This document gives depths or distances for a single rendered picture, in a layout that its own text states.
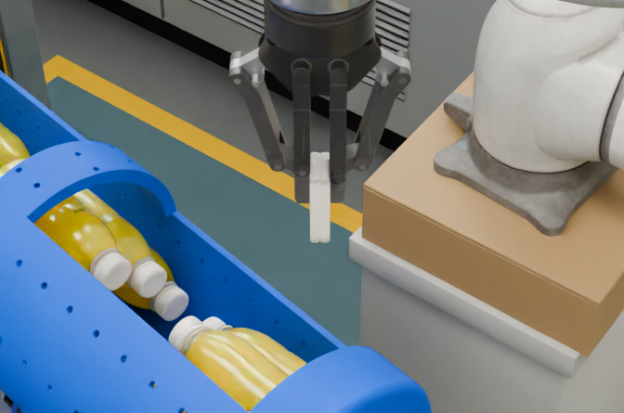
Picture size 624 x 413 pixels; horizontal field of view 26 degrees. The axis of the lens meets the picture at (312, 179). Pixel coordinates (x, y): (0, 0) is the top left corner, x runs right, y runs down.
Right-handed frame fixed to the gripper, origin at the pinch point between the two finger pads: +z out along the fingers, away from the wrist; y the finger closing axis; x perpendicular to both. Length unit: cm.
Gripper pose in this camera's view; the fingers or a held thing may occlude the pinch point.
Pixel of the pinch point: (319, 198)
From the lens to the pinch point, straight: 103.2
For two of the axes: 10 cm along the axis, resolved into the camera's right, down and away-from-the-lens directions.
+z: 0.0, 7.1, 7.0
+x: -0.1, 7.0, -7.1
